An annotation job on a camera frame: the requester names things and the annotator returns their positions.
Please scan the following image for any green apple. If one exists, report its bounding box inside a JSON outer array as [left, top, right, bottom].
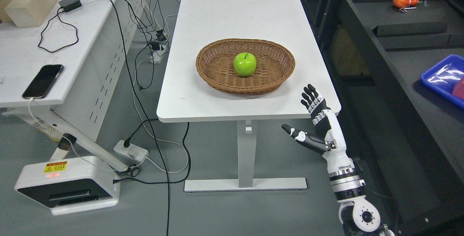
[[233, 52, 257, 77]]

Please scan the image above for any white far power strip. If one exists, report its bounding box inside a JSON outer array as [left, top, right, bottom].
[[151, 42, 169, 64]]

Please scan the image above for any blue plastic tray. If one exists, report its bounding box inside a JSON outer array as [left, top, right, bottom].
[[420, 54, 464, 108]]

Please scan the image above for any orange object on shelf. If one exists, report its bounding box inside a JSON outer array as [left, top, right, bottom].
[[392, 0, 420, 9]]

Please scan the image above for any brown wicker basket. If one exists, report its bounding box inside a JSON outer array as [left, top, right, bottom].
[[196, 39, 295, 95]]

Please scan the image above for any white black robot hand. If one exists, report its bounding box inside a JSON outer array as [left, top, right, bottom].
[[281, 84, 346, 155]]

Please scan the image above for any black smartphone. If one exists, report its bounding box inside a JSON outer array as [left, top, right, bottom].
[[22, 64, 64, 99]]

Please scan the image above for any beige wooden block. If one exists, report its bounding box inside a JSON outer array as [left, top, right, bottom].
[[4, 0, 57, 28]]

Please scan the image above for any white floor power strip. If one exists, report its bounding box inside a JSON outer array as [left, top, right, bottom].
[[113, 140, 149, 163]]

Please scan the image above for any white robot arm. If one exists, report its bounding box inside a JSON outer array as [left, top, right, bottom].
[[323, 149, 394, 236]]

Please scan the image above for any black power adapter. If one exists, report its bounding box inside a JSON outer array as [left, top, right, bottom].
[[58, 0, 82, 12]]

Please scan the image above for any white perforated side desk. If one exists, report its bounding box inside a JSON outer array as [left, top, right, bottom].
[[1, 0, 149, 172]]

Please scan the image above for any white box device warning label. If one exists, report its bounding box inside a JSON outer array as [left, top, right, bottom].
[[14, 156, 120, 216]]

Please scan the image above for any white standing desk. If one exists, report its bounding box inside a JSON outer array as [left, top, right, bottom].
[[156, 0, 341, 192]]

